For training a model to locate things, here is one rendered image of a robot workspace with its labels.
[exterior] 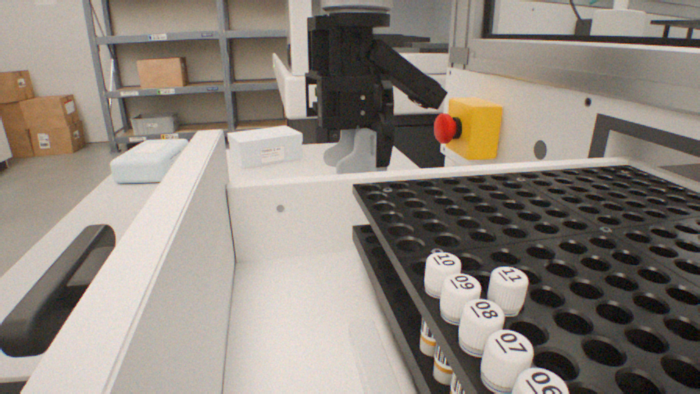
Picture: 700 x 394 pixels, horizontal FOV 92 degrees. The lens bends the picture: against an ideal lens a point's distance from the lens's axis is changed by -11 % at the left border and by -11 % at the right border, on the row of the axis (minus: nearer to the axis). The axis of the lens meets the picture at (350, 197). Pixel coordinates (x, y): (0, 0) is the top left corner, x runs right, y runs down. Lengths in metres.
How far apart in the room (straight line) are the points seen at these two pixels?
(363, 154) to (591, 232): 0.28
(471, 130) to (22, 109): 4.49
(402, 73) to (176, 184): 0.31
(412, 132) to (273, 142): 0.44
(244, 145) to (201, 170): 0.54
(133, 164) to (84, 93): 4.13
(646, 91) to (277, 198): 0.29
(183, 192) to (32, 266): 0.39
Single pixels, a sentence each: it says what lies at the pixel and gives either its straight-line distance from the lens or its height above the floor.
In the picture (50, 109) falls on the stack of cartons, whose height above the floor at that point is 0.46.
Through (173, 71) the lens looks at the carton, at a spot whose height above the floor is 0.74.
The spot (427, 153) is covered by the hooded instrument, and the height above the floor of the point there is 0.69.
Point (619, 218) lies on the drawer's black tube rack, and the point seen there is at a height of 0.90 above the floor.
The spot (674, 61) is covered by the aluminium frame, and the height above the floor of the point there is 0.98.
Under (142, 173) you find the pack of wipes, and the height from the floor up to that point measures 0.78.
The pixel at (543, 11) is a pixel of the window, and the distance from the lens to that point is 0.50.
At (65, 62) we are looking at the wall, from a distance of 4.88.
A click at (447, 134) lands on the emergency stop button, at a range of 0.51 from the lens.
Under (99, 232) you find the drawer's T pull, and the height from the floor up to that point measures 0.91.
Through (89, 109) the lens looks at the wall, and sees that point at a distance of 4.85.
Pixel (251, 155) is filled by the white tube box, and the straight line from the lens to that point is 0.73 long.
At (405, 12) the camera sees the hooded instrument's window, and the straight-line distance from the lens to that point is 1.01.
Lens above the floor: 0.98
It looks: 23 degrees down
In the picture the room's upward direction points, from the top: straight up
